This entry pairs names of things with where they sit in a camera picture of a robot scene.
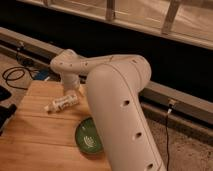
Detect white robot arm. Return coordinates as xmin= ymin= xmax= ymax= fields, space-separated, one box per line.
xmin=50 ymin=49 xmax=166 ymax=171

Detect black coiled cable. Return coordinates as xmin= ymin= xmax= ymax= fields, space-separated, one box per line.
xmin=2 ymin=65 xmax=38 ymax=90

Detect blue object on floor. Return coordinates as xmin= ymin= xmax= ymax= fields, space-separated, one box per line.
xmin=34 ymin=70 xmax=49 ymax=80

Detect wooden window frame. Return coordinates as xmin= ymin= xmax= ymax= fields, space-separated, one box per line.
xmin=18 ymin=0 xmax=213 ymax=50

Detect metal floor rail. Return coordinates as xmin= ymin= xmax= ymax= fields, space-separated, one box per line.
xmin=0 ymin=27 xmax=213 ymax=146

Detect green ceramic bowl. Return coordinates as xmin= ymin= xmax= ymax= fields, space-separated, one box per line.
xmin=75 ymin=117 xmax=103 ymax=155

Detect small white bottle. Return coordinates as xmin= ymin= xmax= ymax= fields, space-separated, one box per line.
xmin=44 ymin=94 xmax=79 ymax=113

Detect black cable with plug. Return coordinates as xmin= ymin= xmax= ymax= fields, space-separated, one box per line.
xmin=164 ymin=99 xmax=177 ymax=171

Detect black device at left edge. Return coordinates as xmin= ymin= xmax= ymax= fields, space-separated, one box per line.
xmin=0 ymin=85 xmax=17 ymax=135

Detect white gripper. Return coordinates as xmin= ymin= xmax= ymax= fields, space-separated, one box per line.
xmin=61 ymin=74 xmax=85 ymax=98

